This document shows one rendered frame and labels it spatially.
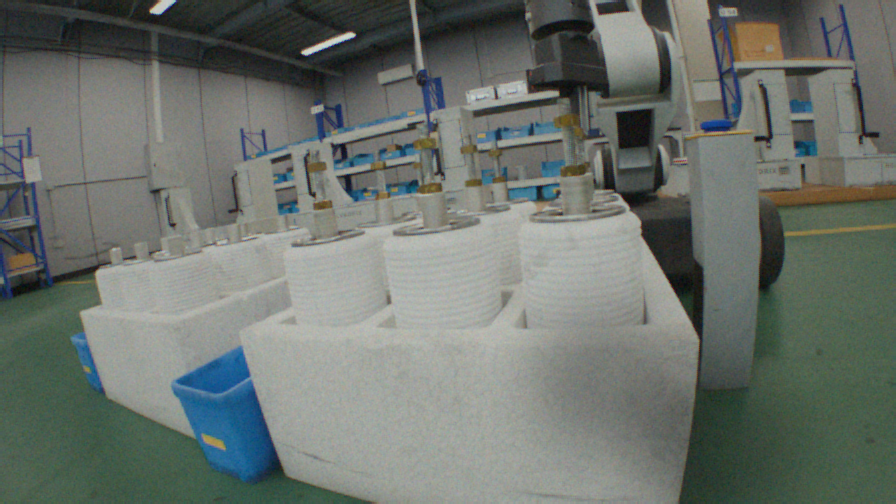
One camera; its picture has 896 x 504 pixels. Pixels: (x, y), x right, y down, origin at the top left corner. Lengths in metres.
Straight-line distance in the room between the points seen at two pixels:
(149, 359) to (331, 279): 0.36
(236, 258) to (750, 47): 5.62
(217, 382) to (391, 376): 0.30
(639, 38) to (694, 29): 6.29
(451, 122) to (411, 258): 2.35
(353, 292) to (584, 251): 0.21
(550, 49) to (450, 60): 9.12
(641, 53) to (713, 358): 0.56
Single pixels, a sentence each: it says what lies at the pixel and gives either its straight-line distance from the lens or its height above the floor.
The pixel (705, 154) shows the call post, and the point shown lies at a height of 0.29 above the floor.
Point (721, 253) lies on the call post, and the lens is 0.50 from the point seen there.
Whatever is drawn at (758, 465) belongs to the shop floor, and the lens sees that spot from 0.46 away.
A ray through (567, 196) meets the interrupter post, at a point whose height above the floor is 0.27.
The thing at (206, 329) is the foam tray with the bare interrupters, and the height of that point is 0.15.
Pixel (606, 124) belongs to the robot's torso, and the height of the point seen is 0.38.
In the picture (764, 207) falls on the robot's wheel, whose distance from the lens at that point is 0.93.
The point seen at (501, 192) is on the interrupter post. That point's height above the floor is 0.27.
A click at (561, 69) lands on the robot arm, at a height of 0.41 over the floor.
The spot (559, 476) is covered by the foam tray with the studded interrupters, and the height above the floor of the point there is 0.07.
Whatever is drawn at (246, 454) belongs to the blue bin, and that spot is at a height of 0.04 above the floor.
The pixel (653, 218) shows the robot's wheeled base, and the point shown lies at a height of 0.18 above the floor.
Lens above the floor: 0.28
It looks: 9 degrees down
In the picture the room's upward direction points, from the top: 8 degrees counter-clockwise
